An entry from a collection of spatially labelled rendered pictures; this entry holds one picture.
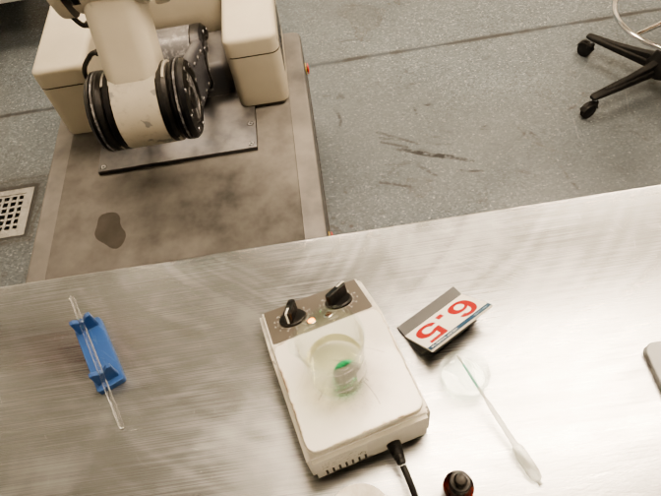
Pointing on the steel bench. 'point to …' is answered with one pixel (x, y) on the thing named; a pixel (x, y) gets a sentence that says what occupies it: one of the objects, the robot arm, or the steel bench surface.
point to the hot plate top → (353, 408)
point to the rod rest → (99, 352)
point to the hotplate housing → (330, 460)
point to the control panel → (313, 309)
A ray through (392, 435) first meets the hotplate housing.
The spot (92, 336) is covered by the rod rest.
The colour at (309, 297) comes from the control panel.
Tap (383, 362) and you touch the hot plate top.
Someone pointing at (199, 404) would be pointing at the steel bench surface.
